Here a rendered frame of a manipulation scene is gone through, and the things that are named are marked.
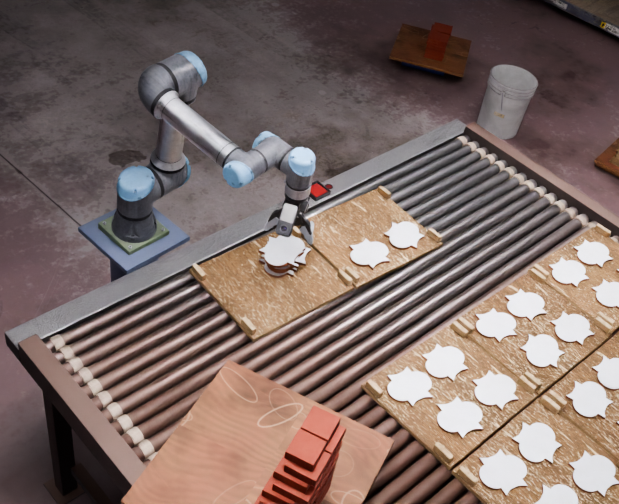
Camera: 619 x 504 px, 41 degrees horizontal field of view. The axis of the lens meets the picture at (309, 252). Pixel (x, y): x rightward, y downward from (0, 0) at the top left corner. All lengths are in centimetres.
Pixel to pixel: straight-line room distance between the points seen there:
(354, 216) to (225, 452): 115
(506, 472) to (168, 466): 91
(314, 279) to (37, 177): 220
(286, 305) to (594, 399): 97
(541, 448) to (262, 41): 397
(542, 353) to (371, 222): 75
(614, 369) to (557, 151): 281
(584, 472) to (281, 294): 103
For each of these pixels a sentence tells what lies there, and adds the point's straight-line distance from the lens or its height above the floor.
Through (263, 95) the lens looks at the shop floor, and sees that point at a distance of 525.
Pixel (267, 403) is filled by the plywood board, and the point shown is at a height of 104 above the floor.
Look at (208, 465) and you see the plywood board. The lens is 212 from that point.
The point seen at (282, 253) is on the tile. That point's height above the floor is 101.
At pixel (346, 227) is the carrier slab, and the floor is 94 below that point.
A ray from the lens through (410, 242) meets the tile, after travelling 291.
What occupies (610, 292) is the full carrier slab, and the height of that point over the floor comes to 95.
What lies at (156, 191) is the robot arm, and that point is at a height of 107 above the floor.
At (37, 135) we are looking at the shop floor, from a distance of 484.
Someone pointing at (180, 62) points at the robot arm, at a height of 153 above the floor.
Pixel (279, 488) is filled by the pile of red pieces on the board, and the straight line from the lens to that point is 186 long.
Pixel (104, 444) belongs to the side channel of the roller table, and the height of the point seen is 95.
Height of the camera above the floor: 284
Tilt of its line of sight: 43 degrees down
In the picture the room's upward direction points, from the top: 11 degrees clockwise
